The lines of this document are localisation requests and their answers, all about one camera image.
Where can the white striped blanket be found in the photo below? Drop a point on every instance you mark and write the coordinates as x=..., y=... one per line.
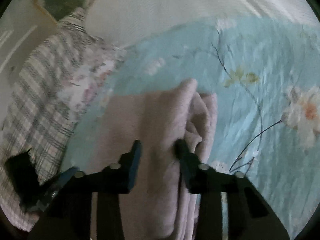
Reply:
x=162, y=2

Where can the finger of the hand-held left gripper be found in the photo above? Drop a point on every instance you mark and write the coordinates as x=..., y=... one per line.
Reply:
x=62, y=177

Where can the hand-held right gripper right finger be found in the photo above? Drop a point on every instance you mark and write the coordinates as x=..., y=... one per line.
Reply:
x=185, y=165

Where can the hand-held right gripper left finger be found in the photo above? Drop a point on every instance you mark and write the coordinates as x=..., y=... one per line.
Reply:
x=133, y=172

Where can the white floral cloth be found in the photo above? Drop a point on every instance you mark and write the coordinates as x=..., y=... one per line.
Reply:
x=92, y=77

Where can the plaid cloth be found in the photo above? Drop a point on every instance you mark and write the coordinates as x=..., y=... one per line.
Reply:
x=40, y=92

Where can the teal floral bed sheet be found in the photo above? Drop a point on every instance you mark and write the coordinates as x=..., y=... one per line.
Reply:
x=250, y=55

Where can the pink knit sweater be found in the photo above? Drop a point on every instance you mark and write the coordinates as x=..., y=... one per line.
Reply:
x=160, y=120

